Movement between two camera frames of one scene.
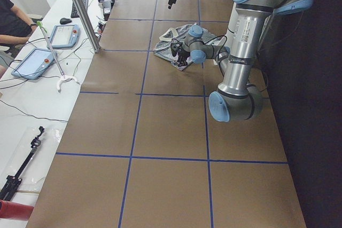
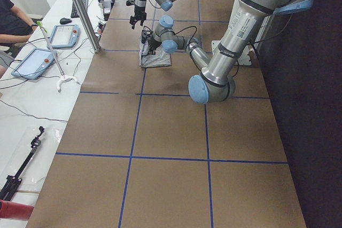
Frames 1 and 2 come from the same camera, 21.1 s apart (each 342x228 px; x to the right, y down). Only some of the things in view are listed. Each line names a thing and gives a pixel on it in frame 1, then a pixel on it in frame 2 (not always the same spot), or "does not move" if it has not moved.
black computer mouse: x=64 y=21 does not move
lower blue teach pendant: x=34 y=64 does not move
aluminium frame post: x=81 y=11 does not move
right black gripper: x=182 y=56 → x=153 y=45
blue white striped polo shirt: x=178 y=34 → x=160 y=59
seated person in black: x=15 y=28 does not move
